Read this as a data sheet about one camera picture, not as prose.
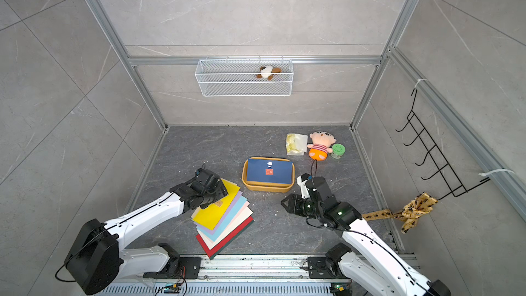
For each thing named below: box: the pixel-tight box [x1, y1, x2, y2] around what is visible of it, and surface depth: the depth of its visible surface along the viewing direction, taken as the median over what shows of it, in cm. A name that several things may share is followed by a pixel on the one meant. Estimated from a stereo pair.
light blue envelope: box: [195, 195, 248, 242], surface depth 86 cm
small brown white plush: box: [254, 65, 282, 81], surface depth 90 cm
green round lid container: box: [330, 143, 346, 160], surface depth 106 cm
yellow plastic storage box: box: [241, 156, 296, 193], surface depth 94 cm
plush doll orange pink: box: [306, 130, 337, 162], surface depth 106 cm
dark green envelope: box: [209, 217, 255, 261], surface depth 81 cm
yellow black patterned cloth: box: [361, 191, 439, 233], surface depth 69 cm
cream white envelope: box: [196, 206, 254, 251], surface depth 83 cm
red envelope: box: [195, 216, 254, 258], surface depth 81 cm
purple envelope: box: [193, 190, 244, 236], surface depth 86 cm
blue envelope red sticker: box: [246, 158, 293, 185], surface depth 98 cm
